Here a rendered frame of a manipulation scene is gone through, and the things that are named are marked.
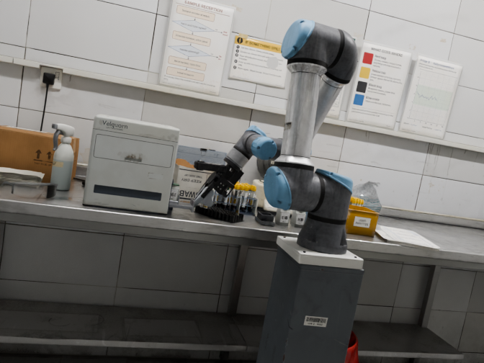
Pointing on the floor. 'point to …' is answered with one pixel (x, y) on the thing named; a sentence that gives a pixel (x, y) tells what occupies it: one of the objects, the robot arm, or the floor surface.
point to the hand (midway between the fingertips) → (194, 203)
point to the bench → (367, 335)
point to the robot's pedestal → (309, 312)
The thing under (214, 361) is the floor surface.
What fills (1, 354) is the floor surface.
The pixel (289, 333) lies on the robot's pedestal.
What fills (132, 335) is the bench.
